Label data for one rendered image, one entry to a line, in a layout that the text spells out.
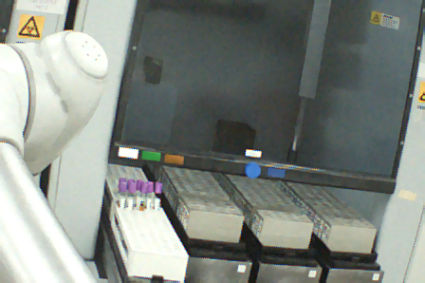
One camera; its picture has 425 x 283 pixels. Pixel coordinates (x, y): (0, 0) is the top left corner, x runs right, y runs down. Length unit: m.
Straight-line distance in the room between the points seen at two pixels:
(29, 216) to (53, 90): 0.21
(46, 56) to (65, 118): 0.07
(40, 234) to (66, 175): 0.95
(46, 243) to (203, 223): 1.03
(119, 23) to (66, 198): 0.36
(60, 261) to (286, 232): 1.11
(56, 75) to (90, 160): 0.79
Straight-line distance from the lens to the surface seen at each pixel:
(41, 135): 0.94
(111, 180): 1.93
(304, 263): 1.77
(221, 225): 1.77
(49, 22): 1.66
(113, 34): 1.67
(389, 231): 1.92
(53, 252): 0.75
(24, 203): 0.78
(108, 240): 1.71
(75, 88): 0.94
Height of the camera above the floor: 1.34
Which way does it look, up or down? 11 degrees down
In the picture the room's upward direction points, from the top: 11 degrees clockwise
